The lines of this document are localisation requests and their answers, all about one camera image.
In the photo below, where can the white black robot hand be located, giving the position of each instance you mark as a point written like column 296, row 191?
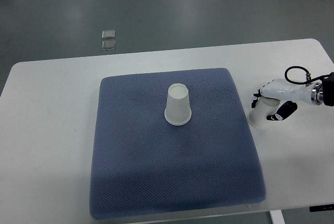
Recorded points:
column 289, row 93

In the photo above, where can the white paper cup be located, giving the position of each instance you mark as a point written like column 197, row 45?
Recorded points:
column 257, row 117
column 177, row 111

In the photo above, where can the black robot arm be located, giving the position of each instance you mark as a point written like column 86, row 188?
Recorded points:
column 322, row 93

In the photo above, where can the white paper cup on mat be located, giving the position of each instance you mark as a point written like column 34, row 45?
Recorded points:
column 177, row 111

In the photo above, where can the black table control panel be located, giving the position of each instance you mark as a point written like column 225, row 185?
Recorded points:
column 321, row 208

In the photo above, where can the white table leg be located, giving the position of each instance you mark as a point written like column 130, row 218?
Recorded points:
column 277, row 217

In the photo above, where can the blue textured cushion mat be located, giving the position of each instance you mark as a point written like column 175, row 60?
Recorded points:
column 141, row 164

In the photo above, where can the upper metal floor plate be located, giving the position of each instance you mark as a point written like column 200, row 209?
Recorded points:
column 108, row 34

